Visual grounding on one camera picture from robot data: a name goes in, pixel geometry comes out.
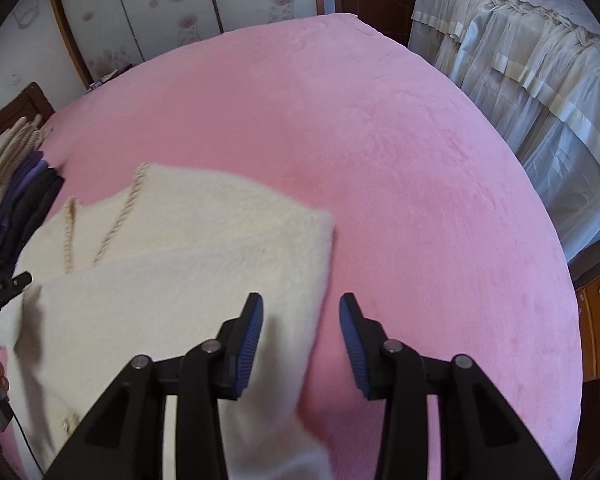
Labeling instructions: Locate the floral sliding door wardrobe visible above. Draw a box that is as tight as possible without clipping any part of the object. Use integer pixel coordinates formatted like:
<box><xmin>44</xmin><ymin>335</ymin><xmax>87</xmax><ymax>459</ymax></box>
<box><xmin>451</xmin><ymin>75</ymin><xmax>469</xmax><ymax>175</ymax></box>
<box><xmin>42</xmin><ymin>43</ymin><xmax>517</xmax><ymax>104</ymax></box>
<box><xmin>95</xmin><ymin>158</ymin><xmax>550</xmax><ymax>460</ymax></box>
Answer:
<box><xmin>46</xmin><ymin>0</ymin><xmax>327</xmax><ymax>92</ymax></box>

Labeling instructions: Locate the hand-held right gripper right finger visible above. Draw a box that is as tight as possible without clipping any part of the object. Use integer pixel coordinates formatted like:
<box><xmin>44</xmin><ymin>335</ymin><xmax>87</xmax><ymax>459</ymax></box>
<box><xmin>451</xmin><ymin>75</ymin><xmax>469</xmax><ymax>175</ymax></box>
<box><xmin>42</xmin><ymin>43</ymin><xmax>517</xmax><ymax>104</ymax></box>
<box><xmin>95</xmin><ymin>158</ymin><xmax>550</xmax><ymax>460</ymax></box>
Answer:
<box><xmin>339</xmin><ymin>292</ymin><xmax>562</xmax><ymax>480</ymax></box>

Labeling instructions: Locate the purple folded garment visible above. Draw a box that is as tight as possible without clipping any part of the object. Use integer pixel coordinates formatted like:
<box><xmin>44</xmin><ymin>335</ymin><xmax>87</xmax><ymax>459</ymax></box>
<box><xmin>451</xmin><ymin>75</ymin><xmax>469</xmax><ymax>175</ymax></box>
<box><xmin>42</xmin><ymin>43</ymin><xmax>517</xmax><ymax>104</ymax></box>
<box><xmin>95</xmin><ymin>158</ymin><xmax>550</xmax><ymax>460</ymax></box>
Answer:
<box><xmin>0</xmin><ymin>157</ymin><xmax>52</xmax><ymax>255</ymax></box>

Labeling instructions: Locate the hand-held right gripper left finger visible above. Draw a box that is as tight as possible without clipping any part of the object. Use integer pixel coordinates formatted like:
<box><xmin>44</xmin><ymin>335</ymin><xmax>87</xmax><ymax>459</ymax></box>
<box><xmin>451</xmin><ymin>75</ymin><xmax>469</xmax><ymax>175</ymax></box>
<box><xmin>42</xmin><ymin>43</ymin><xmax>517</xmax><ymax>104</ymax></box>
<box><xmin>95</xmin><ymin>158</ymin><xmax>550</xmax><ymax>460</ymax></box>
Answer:
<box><xmin>44</xmin><ymin>292</ymin><xmax>264</xmax><ymax>480</ymax></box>

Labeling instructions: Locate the wooden headboard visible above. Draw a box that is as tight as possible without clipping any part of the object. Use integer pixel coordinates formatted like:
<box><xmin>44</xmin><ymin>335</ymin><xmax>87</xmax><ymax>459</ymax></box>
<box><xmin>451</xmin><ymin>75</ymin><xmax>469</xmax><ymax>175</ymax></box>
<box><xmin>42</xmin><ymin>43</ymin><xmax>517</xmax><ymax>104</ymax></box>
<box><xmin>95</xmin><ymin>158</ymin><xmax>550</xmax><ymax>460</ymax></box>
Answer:
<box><xmin>0</xmin><ymin>82</ymin><xmax>57</xmax><ymax>137</ymax></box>

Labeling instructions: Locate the black cable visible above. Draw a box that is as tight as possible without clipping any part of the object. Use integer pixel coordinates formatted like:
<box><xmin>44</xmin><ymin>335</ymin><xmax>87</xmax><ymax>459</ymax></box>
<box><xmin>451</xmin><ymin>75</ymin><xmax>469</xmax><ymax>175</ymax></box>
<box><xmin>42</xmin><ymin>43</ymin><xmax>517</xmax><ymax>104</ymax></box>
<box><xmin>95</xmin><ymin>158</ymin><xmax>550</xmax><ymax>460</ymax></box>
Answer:
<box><xmin>9</xmin><ymin>407</ymin><xmax>45</xmax><ymax>477</ymax></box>

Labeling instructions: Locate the white lace curtain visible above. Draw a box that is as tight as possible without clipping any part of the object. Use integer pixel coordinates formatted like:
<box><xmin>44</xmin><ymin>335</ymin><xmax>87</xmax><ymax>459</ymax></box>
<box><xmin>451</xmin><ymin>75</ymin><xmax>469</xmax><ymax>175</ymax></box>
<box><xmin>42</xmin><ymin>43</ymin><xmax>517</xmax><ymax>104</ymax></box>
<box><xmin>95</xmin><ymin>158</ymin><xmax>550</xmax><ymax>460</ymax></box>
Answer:
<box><xmin>407</xmin><ymin>0</ymin><xmax>600</xmax><ymax>267</ymax></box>

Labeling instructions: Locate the pink plush blanket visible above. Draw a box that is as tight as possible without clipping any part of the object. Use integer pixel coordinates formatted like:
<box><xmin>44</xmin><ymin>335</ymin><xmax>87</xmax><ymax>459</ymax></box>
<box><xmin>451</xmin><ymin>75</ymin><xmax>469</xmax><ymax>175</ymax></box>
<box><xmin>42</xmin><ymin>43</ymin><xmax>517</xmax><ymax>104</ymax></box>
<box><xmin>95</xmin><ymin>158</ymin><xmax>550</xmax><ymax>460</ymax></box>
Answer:
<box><xmin>0</xmin><ymin>12</ymin><xmax>584</xmax><ymax>480</ymax></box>

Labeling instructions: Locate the white fluffy sweater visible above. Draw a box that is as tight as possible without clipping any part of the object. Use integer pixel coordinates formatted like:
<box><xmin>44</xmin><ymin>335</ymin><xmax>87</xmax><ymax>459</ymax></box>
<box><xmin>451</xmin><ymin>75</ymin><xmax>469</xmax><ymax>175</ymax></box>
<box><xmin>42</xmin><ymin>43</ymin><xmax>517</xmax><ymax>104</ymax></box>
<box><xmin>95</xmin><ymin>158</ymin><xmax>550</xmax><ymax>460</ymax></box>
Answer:
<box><xmin>0</xmin><ymin>162</ymin><xmax>337</xmax><ymax>480</ymax></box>

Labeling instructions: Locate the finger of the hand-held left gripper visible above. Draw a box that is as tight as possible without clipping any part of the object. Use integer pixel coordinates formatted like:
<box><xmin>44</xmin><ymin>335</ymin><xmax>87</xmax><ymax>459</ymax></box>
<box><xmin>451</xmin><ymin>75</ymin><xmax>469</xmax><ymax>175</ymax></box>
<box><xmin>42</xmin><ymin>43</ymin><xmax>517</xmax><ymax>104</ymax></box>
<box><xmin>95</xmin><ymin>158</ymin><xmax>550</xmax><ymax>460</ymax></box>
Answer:
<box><xmin>0</xmin><ymin>271</ymin><xmax>34</xmax><ymax>317</ymax></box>

